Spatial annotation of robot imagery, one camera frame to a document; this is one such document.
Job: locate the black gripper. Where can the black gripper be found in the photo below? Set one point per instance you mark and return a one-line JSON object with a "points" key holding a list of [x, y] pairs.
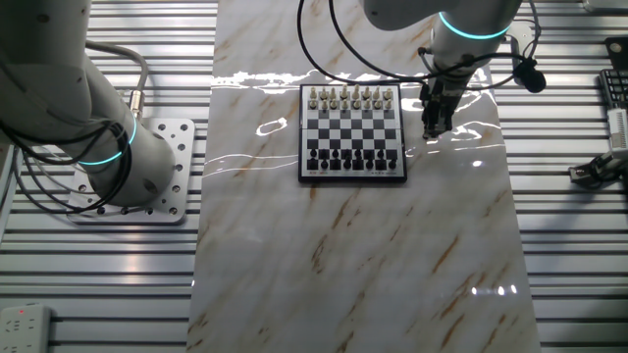
{"points": [[440, 98]]}

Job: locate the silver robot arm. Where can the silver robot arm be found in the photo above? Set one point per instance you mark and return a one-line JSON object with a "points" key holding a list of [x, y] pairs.
{"points": [[49, 73]]}

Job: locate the black white folding chessboard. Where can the black white folding chessboard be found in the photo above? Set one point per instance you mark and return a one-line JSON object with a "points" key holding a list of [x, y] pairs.
{"points": [[343, 125]]}

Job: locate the white chess rook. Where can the white chess rook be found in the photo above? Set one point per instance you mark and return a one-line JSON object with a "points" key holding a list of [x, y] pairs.
{"points": [[387, 93], [313, 93]]}

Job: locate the black chess rook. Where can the black chess rook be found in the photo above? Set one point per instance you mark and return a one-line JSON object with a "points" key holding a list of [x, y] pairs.
{"points": [[392, 164], [312, 164]]}

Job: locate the white chess knight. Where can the white chess knight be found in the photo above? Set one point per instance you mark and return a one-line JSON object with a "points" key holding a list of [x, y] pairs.
{"points": [[324, 93], [377, 93]]}

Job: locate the black chess knight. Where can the black chess knight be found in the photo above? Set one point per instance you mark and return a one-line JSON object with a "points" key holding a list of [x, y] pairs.
{"points": [[324, 164], [381, 164]]}

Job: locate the white chess bishop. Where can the white chess bishop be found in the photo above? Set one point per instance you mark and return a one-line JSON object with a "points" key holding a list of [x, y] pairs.
{"points": [[366, 93], [333, 93]]}

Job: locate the black chess bishop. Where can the black chess bishop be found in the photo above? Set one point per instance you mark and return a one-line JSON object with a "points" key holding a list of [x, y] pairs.
{"points": [[369, 164], [335, 164]]}

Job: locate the white chess queen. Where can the white chess queen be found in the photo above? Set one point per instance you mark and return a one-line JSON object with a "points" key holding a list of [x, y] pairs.
{"points": [[355, 92]]}

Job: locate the black chess queen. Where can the black chess queen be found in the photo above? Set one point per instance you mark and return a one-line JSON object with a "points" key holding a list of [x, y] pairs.
{"points": [[358, 164]]}

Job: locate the white chess king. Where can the white chess king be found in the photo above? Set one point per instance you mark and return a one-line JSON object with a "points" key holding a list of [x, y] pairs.
{"points": [[344, 92]]}

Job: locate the black chess king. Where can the black chess king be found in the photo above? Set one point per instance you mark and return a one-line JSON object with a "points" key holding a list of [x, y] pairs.
{"points": [[347, 164]]}

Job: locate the white marble pattern sheet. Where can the white marble pattern sheet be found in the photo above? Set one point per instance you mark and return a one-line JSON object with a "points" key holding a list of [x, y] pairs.
{"points": [[343, 255]]}

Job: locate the black clamp tool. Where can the black clamp tool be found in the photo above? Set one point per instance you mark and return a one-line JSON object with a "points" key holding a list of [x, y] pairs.
{"points": [[596, 169]]}

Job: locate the black keyboard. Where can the black keyboard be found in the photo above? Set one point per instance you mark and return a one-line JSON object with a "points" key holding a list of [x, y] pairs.
{"points": [[615, 88]]}

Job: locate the grey metal bar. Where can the grey metal bar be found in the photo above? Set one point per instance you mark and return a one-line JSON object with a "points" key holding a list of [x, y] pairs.
{"points": [[608, 5]]}

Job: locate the aluminium strut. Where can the aluminium strut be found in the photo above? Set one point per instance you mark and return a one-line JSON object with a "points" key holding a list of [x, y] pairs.
{"points": [[2, 216]]}

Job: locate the white power strip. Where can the white power strip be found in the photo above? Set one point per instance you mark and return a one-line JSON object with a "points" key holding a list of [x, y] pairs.
{"points": [[24, 328]]}

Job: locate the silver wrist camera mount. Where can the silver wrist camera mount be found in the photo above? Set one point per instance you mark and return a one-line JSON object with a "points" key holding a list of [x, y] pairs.
{"points": [[519, 36]]}

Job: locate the black mount plate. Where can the black mount plate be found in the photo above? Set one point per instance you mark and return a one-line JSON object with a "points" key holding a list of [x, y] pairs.
{"points": [[617, 56]]}

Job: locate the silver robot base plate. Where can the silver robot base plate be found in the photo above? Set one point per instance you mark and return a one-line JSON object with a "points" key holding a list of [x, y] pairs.
{"points": [[179, 147]]}

